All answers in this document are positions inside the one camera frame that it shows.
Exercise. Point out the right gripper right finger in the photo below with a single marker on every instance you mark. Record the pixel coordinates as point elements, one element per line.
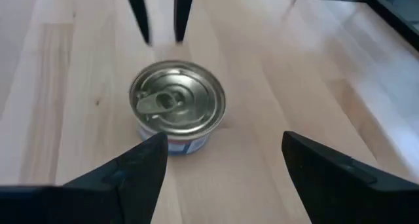
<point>347,197</point>

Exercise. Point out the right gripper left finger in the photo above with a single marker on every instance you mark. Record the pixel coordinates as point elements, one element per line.
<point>98,197</point>

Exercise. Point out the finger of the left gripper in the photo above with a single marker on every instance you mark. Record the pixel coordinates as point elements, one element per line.
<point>183,11</point>
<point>139,11</point>

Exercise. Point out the Wild Planet salmon can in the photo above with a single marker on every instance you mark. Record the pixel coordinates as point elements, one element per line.
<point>176,99</point>

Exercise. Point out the black metal table frame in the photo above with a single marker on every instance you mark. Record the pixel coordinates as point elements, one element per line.
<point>393,14</point>

